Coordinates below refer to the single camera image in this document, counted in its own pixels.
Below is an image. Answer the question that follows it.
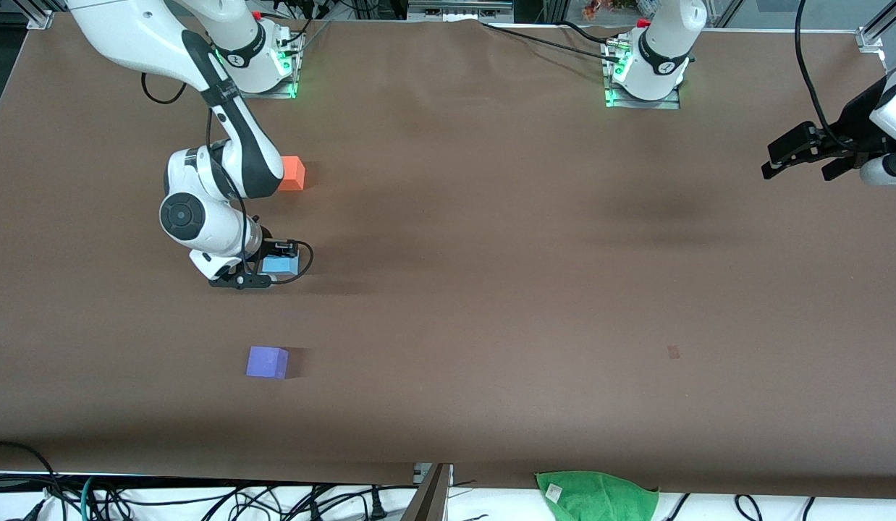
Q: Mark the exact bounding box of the orange foam block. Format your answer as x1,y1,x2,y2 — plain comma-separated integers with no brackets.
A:
277,156,305,192

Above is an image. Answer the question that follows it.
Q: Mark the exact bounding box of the purple foam block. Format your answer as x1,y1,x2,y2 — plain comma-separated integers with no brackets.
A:
246,346,289,379

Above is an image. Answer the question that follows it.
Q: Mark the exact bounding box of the brown table cover sheet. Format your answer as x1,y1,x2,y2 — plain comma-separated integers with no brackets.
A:
0,14,896,500

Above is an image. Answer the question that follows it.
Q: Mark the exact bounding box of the green microfibre cloth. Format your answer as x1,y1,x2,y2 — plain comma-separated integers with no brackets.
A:
535,470,660,521

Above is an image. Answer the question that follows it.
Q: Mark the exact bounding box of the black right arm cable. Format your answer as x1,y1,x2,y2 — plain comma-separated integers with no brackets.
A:
140,71,316,287

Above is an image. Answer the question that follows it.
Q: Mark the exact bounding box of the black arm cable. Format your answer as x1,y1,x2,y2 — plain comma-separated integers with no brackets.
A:
140,71,316,287
794,0,858,153

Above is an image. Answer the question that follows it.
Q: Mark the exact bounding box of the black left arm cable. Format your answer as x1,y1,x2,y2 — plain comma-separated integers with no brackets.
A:
794,0,858,153

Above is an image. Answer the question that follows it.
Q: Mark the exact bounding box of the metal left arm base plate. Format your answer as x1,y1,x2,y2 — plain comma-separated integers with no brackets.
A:
604,36,682,110

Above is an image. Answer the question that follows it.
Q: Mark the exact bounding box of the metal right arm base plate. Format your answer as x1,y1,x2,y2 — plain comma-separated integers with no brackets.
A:
222,29,299,99

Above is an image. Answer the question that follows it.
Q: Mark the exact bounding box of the black looped floor cable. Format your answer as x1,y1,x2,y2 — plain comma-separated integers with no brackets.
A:
0,441,64,521

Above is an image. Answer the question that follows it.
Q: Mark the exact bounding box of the teal cable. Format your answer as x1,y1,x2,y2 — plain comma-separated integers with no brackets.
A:
77,475,98,521

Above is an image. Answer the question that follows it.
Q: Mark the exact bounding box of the black cable across table cover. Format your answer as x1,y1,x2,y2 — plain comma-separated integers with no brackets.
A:
481,20,622,66

